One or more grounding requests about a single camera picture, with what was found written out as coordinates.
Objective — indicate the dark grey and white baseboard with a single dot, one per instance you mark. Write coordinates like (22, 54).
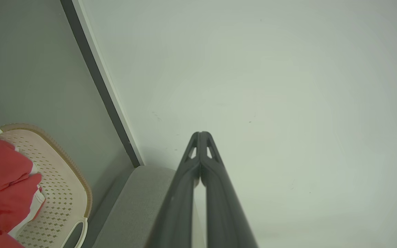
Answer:
(97, 74)

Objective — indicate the white cloth garment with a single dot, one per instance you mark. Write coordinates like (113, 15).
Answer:
(2, 186)

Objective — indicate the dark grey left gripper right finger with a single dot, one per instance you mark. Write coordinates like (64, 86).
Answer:
(224, 213)

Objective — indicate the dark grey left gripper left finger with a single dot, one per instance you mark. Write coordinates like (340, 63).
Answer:
(179, 206)

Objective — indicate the beige perforated laundry basket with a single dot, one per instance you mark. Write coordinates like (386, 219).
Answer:
(62, 193)

